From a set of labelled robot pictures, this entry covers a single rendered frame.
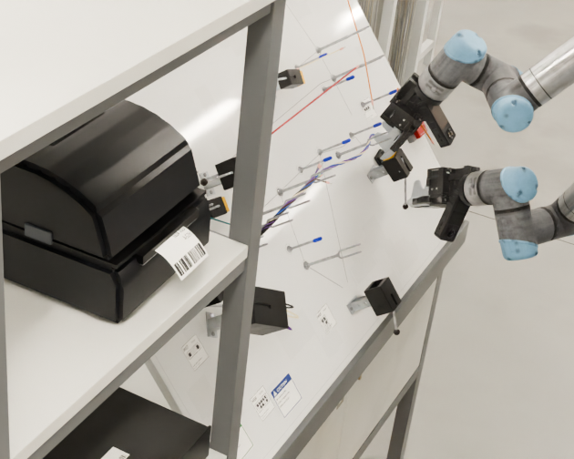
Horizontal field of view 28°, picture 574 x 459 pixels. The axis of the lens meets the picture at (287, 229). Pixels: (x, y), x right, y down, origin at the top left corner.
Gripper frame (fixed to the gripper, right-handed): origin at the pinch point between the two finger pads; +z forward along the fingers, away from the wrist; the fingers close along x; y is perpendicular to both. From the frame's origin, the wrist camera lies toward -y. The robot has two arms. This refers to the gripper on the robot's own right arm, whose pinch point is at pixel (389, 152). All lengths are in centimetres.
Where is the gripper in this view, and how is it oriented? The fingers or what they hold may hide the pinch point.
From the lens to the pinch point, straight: 258.0
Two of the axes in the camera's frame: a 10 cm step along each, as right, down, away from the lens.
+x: -3.8, 5.7, -7.3
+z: -4.7, 5.7, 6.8
